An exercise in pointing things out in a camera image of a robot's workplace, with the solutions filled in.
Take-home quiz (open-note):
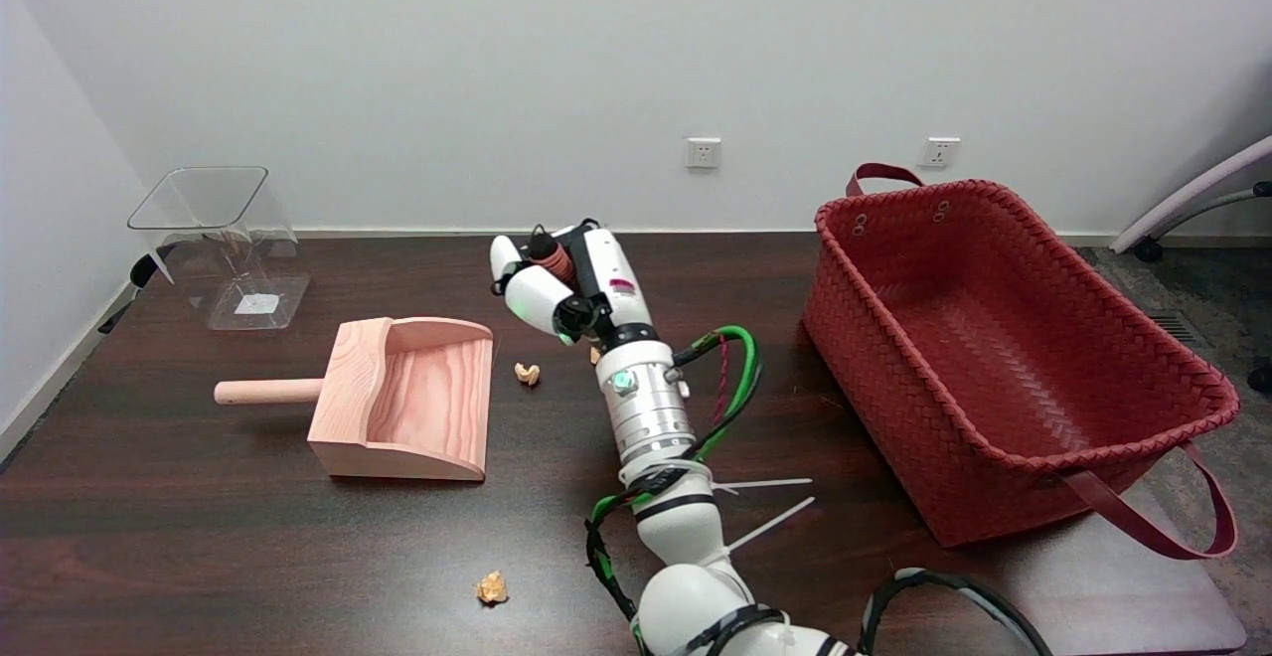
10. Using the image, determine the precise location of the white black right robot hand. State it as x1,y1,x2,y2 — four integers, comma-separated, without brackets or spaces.
489,222,657,349

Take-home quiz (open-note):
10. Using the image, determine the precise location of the brown straw hand broom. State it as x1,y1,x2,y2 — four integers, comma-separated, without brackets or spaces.
527,226,579,291

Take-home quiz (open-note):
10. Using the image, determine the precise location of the pink wooden dustpan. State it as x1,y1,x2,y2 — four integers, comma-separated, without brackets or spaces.
214,316,495,483

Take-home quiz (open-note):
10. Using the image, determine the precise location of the clear plastic container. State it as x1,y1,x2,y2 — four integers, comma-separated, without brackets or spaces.
127,166,312,332

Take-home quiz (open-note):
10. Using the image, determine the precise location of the red woven basket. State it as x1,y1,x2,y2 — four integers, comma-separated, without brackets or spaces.
801,163,1241,560

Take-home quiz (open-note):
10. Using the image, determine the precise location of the white black office chair base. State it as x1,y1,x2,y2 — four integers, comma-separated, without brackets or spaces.
1110,134,1272,395

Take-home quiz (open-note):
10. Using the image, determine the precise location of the green black cable bundle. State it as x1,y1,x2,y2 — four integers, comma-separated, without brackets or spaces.
584,326,764,627

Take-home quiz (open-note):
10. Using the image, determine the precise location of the black sleeved cable loop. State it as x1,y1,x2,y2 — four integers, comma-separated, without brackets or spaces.
860,569,1054,656

